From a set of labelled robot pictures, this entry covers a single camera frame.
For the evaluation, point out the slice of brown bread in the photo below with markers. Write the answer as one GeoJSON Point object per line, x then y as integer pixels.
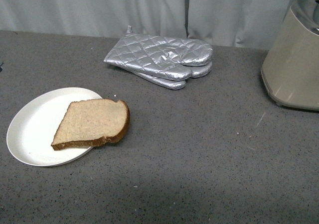
{"type": "Point", "coordinates": [92, 123]}

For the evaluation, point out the white round plate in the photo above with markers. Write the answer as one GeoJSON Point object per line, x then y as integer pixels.
{"type": "Point", "coordinates": [31, 132]}

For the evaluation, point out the beige toaster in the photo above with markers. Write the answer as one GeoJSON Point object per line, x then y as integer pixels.
{"type": "Point", "coordinates": [290, 71]}

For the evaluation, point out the upper silver quilted oven mitt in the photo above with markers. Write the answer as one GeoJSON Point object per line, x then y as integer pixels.
{"type": "Point", "coordinates": [168, 58]}

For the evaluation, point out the silver quilted oven mitt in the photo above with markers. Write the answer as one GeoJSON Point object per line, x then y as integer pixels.
{"type": "Point", "coordinates": [168, 58]}
{"type": "Point", "coordinates": [172, 83]}

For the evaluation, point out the lower silver quilted oven mitt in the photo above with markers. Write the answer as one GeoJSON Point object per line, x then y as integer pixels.
{"type": "Point", "coordinates": [172, 83]}

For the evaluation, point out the white curtain backdrop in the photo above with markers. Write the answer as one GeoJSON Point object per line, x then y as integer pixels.
{"type": "Point", "coordinates": [236, 23]}

